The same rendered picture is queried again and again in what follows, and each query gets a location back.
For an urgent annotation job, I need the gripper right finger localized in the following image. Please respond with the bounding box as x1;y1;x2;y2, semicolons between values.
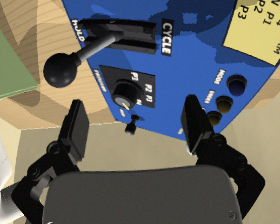
180;94;265;220

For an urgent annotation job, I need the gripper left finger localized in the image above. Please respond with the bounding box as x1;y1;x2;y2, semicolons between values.
11;99;90;224

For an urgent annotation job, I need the blue control panel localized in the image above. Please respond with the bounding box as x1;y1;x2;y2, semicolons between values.
43;0;280;141

